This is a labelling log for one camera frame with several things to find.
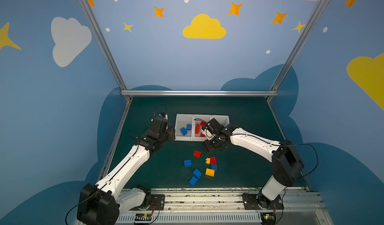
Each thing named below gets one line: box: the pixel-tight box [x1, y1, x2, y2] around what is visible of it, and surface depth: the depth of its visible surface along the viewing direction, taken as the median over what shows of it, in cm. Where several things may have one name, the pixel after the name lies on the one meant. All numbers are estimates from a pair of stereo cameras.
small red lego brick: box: [193, 150, 202, 158], surface depth 92 cm
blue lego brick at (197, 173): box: [193, 168, 202, 179], surface depth 83 cm
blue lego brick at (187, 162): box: [183, 159, 192, 167], surface depth 89 cm
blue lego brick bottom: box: [189, 176, 198, 186], surface depth 82 cm
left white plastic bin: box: [174, 113, 194, 142], surface depth 103 cm
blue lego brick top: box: [180, 127, 188, 136], surface depth 103 cm
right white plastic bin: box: [211, 114, 230, 127], surface depth 103 cm
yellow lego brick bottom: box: [205, 168, 216, 177], surface depth 86 cm
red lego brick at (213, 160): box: [210, 156, 217, 165], surface depth 90 cm
